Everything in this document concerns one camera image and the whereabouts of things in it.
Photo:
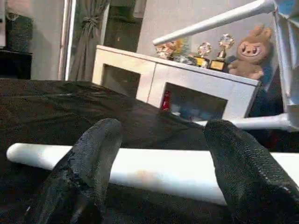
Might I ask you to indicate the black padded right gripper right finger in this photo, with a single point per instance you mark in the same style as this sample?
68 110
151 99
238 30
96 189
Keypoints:
247 177

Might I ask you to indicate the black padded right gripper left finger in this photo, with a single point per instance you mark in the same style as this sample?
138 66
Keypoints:
88 163

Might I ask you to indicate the white plastic table leg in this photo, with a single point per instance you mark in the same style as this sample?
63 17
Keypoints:
210 21
163 170
257 122

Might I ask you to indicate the white plastic table top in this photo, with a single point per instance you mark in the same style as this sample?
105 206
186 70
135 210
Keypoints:
288 58

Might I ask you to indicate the red object behind glass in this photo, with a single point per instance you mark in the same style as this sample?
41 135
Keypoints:
166 100

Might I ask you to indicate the white cabinet with glass doors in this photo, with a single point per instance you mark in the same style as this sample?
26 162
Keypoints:
187 79

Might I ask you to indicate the tan plush toy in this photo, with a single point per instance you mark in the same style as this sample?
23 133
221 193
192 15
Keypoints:
250 56

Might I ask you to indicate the black low shelf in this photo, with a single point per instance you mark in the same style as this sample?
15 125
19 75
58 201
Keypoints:
14 65

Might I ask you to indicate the grey curtain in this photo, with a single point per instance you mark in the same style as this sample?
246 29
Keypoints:
88 39

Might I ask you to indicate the gold trophy on black base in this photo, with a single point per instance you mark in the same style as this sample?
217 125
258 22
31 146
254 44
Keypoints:
222 53
203 54

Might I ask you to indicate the clear glass trinket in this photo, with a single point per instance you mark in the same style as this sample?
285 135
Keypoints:
184 60

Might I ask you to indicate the small orange plush figurine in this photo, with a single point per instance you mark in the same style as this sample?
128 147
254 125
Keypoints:
168 49

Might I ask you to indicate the dark woven basket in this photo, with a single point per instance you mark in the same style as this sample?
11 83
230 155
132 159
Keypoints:
18 35

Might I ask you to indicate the white door frame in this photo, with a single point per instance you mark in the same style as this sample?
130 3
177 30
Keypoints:
67 39

